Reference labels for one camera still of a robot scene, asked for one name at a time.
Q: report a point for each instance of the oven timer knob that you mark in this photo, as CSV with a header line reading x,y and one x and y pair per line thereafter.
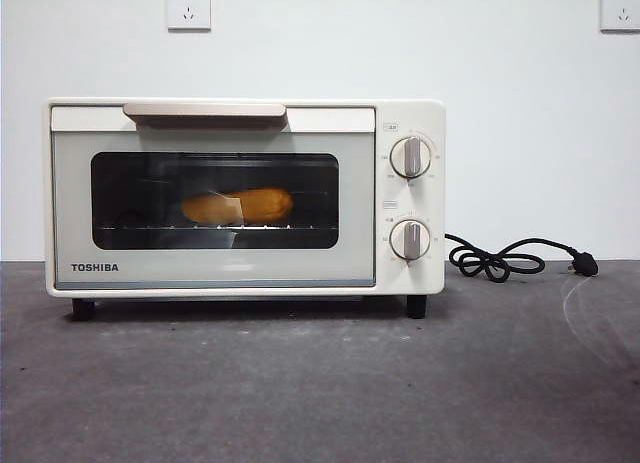
x,y
410,239

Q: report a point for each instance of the oven temperature knob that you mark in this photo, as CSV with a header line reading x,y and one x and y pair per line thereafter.
x,y
411,157

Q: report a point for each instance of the cream toaster oven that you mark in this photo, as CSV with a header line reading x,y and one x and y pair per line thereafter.
x,y
410,108

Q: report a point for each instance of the white wall socket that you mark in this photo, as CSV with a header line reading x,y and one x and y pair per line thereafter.
x,y
189,8
621,9

